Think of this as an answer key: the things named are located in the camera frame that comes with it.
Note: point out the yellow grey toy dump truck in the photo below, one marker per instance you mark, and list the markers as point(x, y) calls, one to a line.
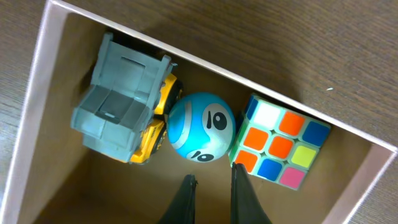
point(123, 114)

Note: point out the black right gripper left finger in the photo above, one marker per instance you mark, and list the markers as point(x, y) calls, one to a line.
point(182, 208)

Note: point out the multicoloured puzzle cube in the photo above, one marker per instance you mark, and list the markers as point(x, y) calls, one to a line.
point(275, 143)

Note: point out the blue number ten ball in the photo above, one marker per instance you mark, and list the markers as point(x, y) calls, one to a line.
point(201, 127)

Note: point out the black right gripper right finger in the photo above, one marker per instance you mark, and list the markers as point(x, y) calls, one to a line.
point(245, 206)

